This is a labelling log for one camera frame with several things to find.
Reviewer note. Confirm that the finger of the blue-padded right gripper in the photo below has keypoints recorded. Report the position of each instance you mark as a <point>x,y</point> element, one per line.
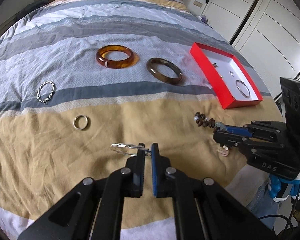
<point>252,130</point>

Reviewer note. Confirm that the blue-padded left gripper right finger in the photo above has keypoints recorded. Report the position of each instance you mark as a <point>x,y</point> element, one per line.
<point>202,208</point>

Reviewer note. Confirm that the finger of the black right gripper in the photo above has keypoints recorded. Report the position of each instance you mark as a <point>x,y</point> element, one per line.
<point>237,143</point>

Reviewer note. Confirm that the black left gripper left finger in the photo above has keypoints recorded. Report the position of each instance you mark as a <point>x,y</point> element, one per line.
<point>93,208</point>

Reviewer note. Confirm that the thin silver bangle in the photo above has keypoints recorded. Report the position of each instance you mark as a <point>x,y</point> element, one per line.
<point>242,88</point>

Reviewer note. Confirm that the dark brown bangle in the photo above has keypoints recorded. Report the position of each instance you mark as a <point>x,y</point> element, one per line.
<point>164,71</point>

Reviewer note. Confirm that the amber orange bangle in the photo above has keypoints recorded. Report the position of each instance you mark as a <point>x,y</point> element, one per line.
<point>115,56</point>

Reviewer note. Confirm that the red white shallow box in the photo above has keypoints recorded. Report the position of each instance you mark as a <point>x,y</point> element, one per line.
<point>222,69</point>

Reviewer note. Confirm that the white wardrobe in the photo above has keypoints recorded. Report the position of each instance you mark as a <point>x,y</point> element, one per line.
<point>265,32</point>

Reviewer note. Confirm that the wooden nightstand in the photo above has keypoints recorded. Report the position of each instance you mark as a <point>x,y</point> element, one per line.
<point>204,19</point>

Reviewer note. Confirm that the striped bed duvet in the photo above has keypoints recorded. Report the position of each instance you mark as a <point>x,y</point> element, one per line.
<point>60,110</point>

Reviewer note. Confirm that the dark cloth pile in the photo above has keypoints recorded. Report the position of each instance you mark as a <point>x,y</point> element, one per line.
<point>30,8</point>

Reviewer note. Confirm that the blue white handle grip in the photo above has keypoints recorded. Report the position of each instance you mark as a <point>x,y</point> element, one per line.
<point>280,189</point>

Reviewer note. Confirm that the black camera box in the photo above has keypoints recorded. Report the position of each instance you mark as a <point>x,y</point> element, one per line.
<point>291,98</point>

